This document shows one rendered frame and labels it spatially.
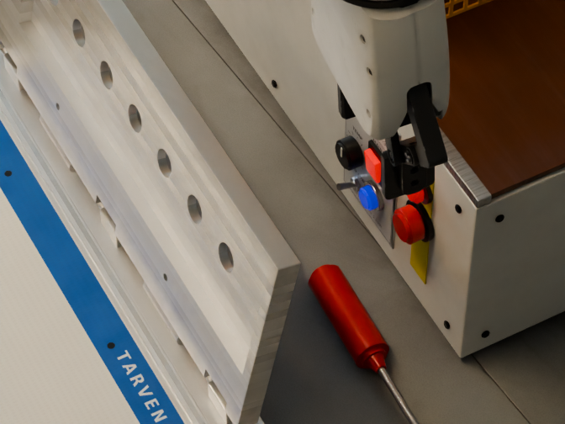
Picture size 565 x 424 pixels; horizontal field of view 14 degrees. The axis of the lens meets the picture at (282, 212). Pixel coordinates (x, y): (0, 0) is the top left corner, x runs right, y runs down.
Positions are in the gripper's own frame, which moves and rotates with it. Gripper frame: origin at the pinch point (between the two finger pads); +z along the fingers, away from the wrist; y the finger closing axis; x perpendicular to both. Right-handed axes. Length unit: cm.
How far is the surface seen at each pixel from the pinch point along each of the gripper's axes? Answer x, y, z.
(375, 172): 6.3, -17.8, 28.2
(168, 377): -13.0, -11.8, 35.8
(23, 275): -20.2, -24.9, 35.7
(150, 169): -9.4, -23.3, 26.2
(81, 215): -14.2, -28.9, 36.1
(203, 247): -8.3, -14.9, 26.0
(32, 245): -18.7, -27.4, 35.8
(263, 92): 4, -37, 39
